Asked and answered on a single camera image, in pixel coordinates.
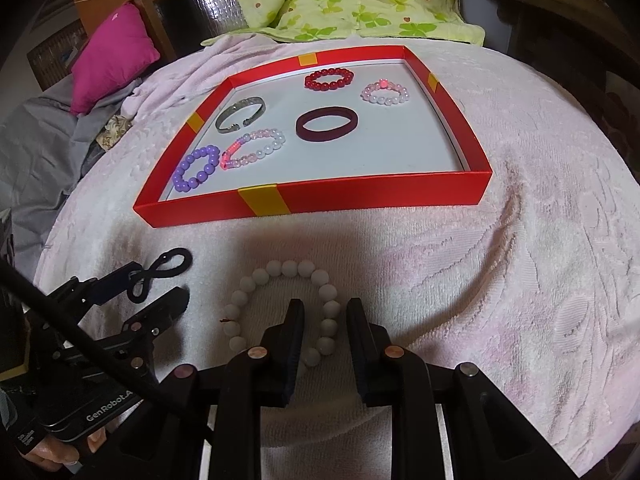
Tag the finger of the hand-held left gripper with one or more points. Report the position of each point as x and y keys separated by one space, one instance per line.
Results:
x=160 y=310
x=112 y=277

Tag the grey sheet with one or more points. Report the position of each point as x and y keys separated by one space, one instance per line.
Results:
x=45 y=150

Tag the beige patterned cloth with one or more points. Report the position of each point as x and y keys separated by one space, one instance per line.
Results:
x=112 y=130

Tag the person's left hand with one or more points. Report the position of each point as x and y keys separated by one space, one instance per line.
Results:
x=50 y=456

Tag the red shallow box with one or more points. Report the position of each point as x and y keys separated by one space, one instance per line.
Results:
x=375 y=192

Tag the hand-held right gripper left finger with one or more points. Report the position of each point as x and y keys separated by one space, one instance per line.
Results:
x=296 y=340

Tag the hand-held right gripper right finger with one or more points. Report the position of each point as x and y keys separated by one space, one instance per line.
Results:
x=356 y=340

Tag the silver bangle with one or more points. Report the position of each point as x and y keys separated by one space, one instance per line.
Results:
x=222 y=117

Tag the dark maroon bangle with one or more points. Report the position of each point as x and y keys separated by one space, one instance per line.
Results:
x=302 y=127

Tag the woven rattan cabinet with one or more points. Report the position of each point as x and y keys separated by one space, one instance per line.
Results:
x=55 y=50

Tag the magenta pillow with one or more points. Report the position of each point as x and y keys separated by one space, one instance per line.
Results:
x=112 y=57

